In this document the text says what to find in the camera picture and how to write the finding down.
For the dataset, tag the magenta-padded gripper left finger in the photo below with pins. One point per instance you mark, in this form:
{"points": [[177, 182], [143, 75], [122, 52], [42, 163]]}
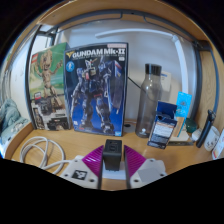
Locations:
{"points": [[78, 171]]}

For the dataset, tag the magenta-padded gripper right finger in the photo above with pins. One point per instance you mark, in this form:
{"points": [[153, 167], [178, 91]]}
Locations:
{"points": [[146, 171]]}

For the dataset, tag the black charger block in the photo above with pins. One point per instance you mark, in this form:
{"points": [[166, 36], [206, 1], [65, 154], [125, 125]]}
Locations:
{"points": [[112, 155]]}

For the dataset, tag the small dark blue box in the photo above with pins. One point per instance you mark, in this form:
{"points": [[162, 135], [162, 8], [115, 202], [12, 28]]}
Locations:
{"points": [[162, 131]]}

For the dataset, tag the black ruler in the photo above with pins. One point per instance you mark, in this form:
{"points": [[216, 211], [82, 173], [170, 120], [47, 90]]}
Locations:
{"points": [[181, 142]]}

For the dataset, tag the green round container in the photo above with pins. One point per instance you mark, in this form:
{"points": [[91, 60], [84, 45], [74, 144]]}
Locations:
{"points": [[191, 126]]}

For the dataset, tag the clear bottle with black cap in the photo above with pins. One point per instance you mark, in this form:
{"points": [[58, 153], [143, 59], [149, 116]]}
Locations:
{"points": [[149, 100]]}

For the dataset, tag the white mug with black writing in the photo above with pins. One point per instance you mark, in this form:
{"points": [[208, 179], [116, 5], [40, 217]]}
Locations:
{"points": [[211, 140]]}

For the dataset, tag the blue robot model kit box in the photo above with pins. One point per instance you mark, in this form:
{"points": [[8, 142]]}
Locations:
{"points": [[96, 90]]}

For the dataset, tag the teal blanket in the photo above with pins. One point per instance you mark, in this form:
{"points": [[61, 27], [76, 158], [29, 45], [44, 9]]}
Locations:
{"points": [[10, 120]]}

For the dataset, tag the green tree figure set box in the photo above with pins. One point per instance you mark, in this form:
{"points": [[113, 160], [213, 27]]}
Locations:
{"points": [[46, 83]]}

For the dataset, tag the wooden shelf unit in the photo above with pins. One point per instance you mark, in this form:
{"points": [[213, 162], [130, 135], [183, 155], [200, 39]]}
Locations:
{"points": [[110, 6]]}

